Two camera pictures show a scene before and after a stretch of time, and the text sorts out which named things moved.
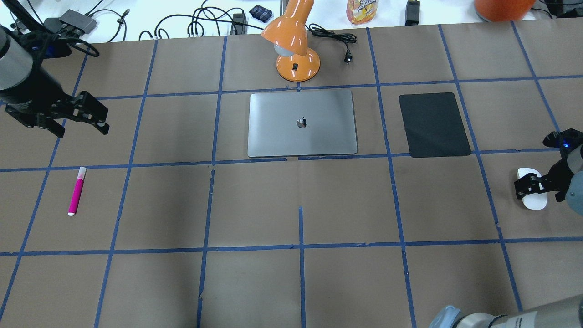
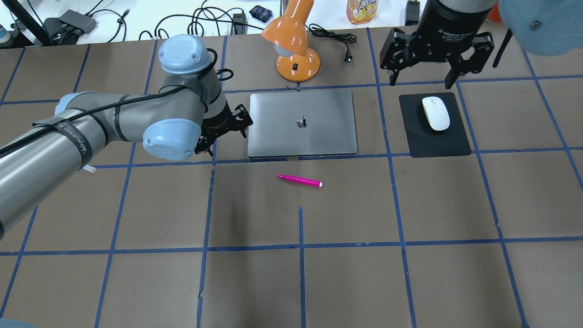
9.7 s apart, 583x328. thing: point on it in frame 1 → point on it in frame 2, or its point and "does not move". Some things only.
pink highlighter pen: (76, 192) → (301, 181)
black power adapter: (412, 13) does not move
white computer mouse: (534, 201) → (436, 113)
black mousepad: (434, 125) does not move
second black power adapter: (239, 24) does not move
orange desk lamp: (288, 34) does not move
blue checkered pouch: (261, 13) does not move
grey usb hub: (85, 23) does not move
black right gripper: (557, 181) → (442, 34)
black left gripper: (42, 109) → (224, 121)
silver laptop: (301, 123) does not move
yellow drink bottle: (360, 12) does not move
